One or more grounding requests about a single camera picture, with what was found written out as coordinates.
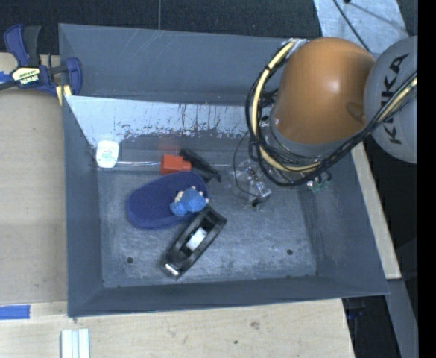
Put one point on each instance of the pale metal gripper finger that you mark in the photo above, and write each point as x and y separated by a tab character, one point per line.
262	193
249	171

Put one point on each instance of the black elongated tool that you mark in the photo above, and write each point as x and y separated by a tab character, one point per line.
202	164

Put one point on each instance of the black tape dispenser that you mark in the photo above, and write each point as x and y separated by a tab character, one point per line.
197	239

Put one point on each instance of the grey metal bin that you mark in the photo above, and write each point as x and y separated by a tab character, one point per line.
240	244

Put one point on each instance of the blue toy animal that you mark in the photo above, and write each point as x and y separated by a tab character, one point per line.
188	201

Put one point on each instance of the red-orange block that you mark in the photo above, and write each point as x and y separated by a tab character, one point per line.
173	164

